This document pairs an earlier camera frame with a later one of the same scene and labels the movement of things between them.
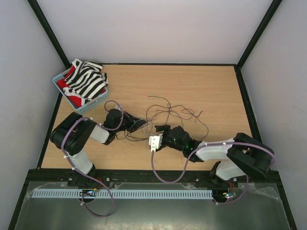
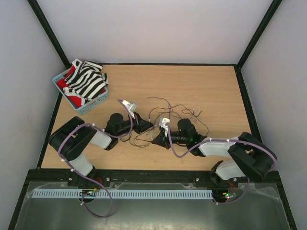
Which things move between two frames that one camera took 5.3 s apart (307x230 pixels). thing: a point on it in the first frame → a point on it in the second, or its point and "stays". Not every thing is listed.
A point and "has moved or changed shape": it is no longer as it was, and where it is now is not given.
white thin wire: [146, 126] has moved or changed shape
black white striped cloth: [86, 79] stays
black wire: [175, 107] has moved or changed shape
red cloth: [75, 101] stays
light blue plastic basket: [82, 109] stays
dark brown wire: [130, 137] → [138, 139]
